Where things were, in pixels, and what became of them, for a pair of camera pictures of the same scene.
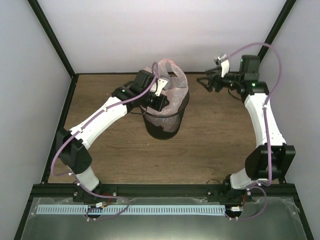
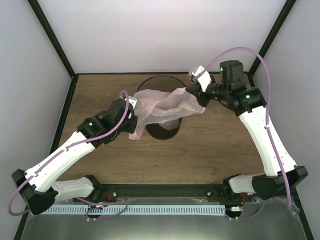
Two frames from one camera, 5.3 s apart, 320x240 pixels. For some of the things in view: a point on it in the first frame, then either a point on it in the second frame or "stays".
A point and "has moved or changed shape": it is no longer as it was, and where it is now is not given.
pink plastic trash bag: [175, 90] has moved or changed shape
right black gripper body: [218, 86] to [203, 101]
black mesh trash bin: [164, 127] to [161, 82]
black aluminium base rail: [263, 190] stays
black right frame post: [276, 27] stays
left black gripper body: [157, 105] to [130, 129]
